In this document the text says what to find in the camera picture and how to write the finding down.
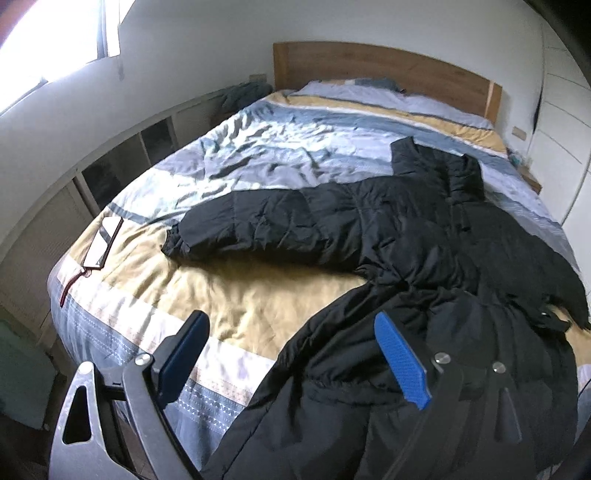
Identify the black puffer down coat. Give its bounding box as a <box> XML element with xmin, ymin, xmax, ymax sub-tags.
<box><xmin>162</xmin><ymin>138</ymin><xmax>589</xmax><ymax>479</ymax></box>

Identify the striped blue yellow duvet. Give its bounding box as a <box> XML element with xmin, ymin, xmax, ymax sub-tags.
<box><xmin>48</xmin><ymin>92</ymin><xmax>579</xmax><ymax>477</ymax></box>

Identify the low window-side shelf cabinet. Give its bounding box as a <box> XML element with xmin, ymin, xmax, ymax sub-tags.
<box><xmin>1</xmin><ymin>90</ymin><xmax>224</xmax><ymax>352</ymax></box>

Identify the wooden nightstand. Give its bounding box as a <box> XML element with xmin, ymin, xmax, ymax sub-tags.
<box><xmin>517</xmin><ymin>165</ymin><xmax>542</xmax><ymax>195</ymax></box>

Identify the white wardrobe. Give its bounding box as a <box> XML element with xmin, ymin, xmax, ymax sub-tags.
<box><xmin>529</xmin><ymin>22</ymin><xmax>590</xmax><ymax>272</ymax></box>

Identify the dark green cloth bundle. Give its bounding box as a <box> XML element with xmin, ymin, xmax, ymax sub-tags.
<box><xmin>219</xmin><ymin>81</ymin><xmax>273</xmax><ymax>114</ymax></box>

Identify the white pillow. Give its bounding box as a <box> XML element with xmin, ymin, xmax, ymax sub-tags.
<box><xmin>291</xmin><ymin>80</ymin><xmax>494</xmax><ymax>130</ymax></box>

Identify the wooden headboard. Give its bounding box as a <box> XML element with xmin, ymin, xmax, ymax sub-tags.
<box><xmin>273</xmin><ymin>41</ymin><xmax>502</xmax><ymax>123</ymax></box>

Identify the grey-blue pillow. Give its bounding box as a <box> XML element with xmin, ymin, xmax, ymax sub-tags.
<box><xmin>353</xmin><ymin>78</ymin><xmax>403</xmax><ymax>93</ymax></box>

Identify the beige wall socket right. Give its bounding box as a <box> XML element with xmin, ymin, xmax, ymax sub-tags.
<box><xmin>512</xmin><ymin>126</ymin><xmax>527</xmax><ymax>141</ymax></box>

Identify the beige wall socket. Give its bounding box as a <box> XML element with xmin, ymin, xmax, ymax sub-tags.
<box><xmin>512</xmin><ymin>126</ymin><xmax>527</xmax><ymax>141</ymax></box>
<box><xmin>249</xmin><ymin>73</ymin><xmax>266</xmax><ymax>83</ymax></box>

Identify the beige wall socket left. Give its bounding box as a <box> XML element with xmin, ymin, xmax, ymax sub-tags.
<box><xmin>249</xmin><ymin>73</ymin><xmax>266</xmax><ymax>83</ymax></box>

